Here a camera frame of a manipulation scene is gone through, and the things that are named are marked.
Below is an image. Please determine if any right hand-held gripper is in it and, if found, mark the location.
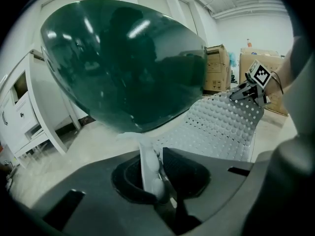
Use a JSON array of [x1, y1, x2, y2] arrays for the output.
[[230, 59, 272, 106]]

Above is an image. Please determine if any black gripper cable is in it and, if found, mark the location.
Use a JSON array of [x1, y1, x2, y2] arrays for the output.
[[270, 70, 284, 95]]

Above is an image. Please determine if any white vanity cabinet with sink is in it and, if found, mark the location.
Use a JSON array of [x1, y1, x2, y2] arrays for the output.
[[0, 49, 82, 169]]

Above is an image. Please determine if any person's right forearm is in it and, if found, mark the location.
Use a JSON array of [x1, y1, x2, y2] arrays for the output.
[[264, 48, 296, 95]]

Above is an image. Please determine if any narrow grey roller blind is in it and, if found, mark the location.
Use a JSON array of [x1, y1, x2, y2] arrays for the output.
[[177, 0, 197, 34]]

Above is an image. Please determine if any green and white bathtub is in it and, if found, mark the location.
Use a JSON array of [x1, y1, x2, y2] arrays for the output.
[[40, 0, 209, 134]]

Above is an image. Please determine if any large cardboard box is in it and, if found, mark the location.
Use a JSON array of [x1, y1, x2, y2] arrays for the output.
[[239, 47, 290, 117]]

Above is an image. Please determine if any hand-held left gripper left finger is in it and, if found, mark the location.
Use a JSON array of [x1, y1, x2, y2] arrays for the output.
[[31, 153, 178, 236]]

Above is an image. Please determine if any white bubble bath mat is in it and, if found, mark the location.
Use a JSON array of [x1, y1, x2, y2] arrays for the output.
[[115, 87, 265, 205]]

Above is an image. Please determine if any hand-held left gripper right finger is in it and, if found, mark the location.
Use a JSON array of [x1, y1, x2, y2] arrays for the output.
[[162, 147, 255, 236]]

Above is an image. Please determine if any teal bottle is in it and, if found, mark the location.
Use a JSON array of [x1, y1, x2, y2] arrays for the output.
[[227, 52, 237, 68]]

